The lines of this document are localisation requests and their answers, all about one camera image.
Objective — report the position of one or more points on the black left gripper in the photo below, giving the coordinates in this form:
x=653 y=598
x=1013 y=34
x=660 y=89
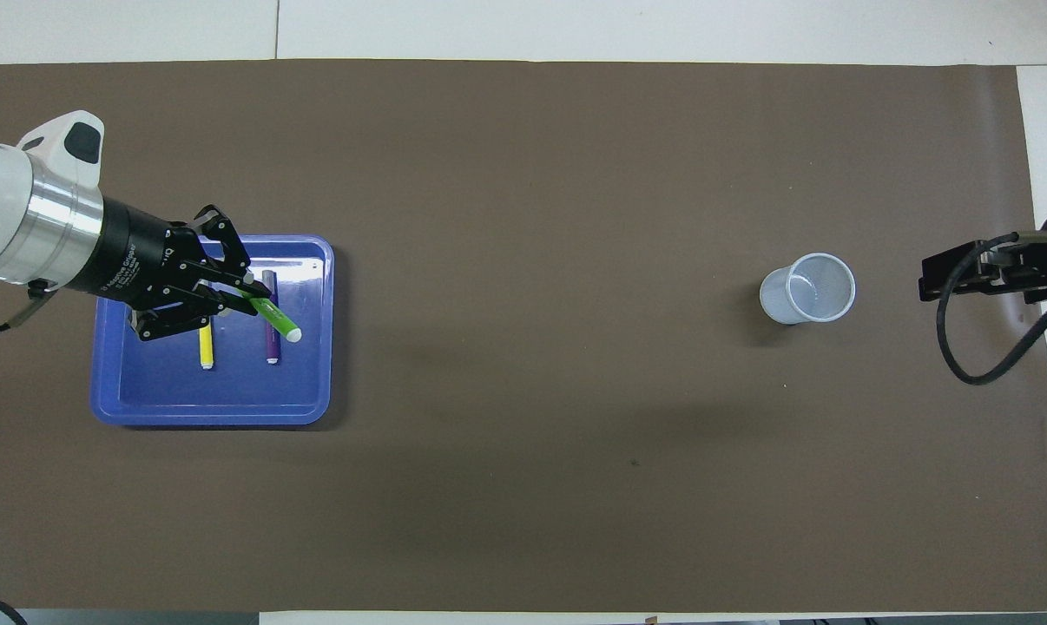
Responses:
x=137 y=256

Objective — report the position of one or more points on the yellow marker pen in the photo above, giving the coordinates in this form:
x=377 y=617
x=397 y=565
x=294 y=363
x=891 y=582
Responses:
x=206 y=351

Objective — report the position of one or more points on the green marker pen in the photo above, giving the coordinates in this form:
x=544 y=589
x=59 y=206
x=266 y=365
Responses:
x=278 y=320

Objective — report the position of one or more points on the purple marker pen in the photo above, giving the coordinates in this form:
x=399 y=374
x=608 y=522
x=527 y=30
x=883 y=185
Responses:
x=273 y=347

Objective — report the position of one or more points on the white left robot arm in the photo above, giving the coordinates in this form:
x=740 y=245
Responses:
x=11 y=208

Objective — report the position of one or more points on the blue plastic tray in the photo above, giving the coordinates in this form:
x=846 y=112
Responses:
x=228 y=391

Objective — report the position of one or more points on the clear plastic cup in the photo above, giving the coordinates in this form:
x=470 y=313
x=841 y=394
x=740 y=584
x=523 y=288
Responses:
x=808 y=291

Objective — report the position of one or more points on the brown table mat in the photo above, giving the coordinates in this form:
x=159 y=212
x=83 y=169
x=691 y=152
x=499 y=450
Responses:
x=532 y=174

